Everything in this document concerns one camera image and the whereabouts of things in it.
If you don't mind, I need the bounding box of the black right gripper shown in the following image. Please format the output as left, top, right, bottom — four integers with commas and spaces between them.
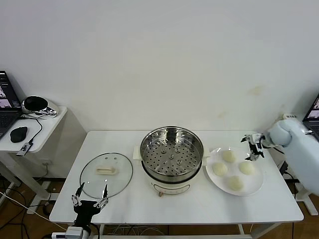
240, 134, 262, 162

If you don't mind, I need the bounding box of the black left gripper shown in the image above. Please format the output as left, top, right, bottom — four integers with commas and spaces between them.
71, 182, 109, 226

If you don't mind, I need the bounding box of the white steamed baozi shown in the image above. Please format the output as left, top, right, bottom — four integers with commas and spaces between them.
222, 150, 237, 164
239, 161, 256, 176
211, 162, 228, 177
228, 175, 244, 191

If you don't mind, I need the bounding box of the round glass pot lid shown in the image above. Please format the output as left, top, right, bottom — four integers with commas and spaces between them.
79, 152, 134, 199

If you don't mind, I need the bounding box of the perforated steel steamer basket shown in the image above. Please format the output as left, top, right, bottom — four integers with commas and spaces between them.
139, 126, 204, 184

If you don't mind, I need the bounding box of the white round plate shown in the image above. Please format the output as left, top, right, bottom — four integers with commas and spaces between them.
205, 146, 264, 197

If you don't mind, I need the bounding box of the black open laptop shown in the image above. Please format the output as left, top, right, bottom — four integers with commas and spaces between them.
302, 93, 319, 139
0, 70, 23, 140

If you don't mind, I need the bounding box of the white electric cooker base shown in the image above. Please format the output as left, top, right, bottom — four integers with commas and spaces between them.
133, 145, 211, 199

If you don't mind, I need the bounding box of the grey usb hub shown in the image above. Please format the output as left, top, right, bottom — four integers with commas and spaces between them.
16, 142, 34, 157

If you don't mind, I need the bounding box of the black computer mouse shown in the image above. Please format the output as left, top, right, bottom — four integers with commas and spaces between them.
9, 126, 28, 143

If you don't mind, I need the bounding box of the chrome and black headset device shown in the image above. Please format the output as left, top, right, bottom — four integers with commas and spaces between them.
21, 95, 60, 118

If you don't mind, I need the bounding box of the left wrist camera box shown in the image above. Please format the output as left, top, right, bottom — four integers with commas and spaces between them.
66, 226, 85, 238

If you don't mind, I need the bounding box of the white cable tangle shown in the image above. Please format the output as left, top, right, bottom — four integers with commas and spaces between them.
107, 224, 165, 236

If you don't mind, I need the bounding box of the white floor cable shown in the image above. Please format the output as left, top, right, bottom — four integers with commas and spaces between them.
0, 191, 69, 231

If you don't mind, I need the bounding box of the white table frame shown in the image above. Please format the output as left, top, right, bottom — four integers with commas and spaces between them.
98, 223, 284, 236

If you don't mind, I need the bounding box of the black usb hub cable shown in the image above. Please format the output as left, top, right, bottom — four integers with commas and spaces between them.
16, 115, 43, 145

